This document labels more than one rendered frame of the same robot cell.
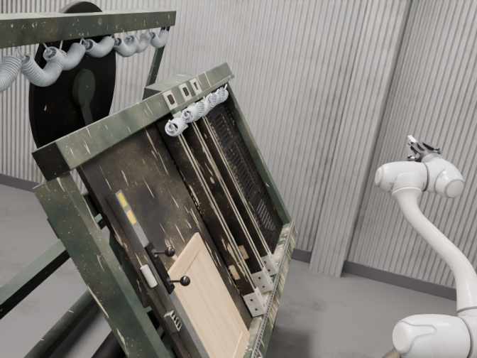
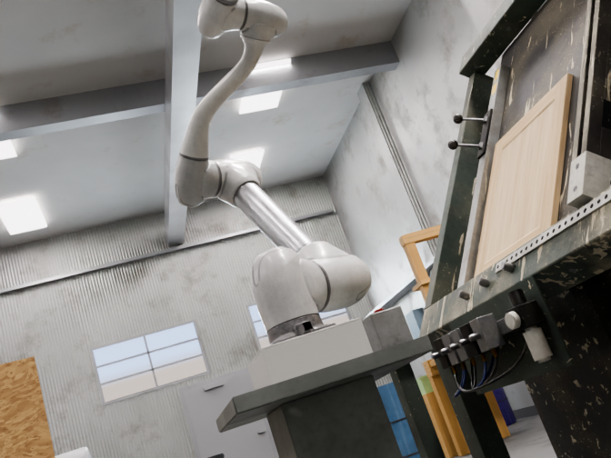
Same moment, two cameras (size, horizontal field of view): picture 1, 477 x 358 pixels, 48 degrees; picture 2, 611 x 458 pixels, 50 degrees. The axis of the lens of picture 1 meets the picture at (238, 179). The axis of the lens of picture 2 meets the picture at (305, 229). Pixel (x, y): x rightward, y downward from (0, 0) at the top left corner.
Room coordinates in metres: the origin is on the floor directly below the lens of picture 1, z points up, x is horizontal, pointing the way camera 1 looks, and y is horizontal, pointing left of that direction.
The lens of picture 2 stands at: (3.35, -1.54, 0.61)
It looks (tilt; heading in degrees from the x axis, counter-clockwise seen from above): 17 degrees up; 151
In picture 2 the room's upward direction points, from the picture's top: 19 degrees counter-clockwise
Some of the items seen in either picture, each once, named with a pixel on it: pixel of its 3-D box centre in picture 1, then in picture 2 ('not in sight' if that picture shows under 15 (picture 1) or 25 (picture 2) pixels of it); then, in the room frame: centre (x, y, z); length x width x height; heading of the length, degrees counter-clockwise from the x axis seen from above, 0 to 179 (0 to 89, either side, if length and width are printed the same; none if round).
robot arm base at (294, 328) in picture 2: not in sight; (297, 332); (1.74, -0.76, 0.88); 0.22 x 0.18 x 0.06; 169
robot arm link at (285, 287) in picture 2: not in sight; (284, 286); (1.72, -0.75, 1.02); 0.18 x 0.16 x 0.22; 103
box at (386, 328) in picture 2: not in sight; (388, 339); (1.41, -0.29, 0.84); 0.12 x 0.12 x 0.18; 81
